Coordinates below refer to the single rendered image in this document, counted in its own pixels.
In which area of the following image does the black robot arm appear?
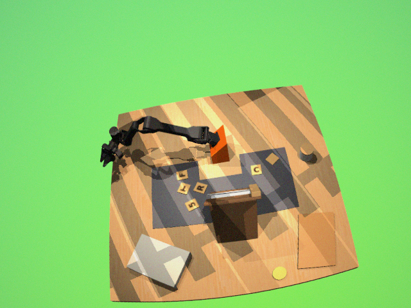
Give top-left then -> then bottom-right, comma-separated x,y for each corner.
109,116 -> 220,147

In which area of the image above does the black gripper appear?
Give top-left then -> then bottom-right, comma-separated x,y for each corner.
100,140 -> 119,167

